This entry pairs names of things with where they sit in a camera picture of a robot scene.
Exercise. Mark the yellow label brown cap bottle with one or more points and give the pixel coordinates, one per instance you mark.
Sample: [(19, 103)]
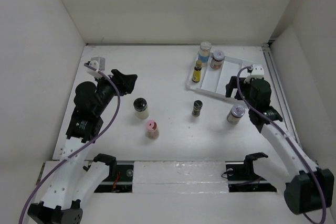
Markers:
[(196, 77)]

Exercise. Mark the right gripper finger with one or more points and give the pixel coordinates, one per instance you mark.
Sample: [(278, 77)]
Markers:
[(231, 86), (240, 92)]

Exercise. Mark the blue label silver lid jar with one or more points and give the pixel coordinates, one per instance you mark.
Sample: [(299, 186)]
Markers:
[(204, 52)]

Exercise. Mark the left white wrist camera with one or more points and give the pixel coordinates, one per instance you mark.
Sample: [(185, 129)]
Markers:
[(95, 65)]

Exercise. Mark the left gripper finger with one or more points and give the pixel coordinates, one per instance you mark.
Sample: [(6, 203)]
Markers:
[(127, 88), (123, 79)]

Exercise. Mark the black pepper grinder bottle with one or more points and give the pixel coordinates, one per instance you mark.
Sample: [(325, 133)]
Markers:
[(197, 106)]

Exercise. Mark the pink lid spice jar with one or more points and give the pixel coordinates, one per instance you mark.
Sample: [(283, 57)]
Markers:
[(152, 130)]

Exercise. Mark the black lid cream jar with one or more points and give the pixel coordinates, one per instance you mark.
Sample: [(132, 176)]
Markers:
[(141, 108)]

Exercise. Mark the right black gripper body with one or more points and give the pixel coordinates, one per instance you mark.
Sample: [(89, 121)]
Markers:
[(247, 88)]

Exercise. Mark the red logo dark jar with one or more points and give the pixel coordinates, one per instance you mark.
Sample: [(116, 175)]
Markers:
[(235, 114)]

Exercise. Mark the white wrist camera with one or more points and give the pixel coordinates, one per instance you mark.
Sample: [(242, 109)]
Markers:
[(255, 72), (95, 65)]

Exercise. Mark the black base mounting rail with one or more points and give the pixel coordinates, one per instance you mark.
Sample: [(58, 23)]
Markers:
[(176, 177)]

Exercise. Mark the white lid red logo jar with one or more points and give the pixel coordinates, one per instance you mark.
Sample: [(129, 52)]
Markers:
[(217, 59)]

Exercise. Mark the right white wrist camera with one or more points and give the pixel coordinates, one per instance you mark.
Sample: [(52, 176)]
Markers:
[(255, 72)]

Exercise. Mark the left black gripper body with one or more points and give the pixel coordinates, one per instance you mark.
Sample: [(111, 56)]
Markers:
[(106, 89)]

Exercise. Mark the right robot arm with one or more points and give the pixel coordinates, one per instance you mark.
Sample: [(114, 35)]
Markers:
[(305, 186)]

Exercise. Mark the white divided organizer tray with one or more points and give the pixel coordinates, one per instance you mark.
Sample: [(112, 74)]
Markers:
[(213, 81)]

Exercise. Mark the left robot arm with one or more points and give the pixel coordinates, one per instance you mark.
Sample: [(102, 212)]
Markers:
[(71, 184)]

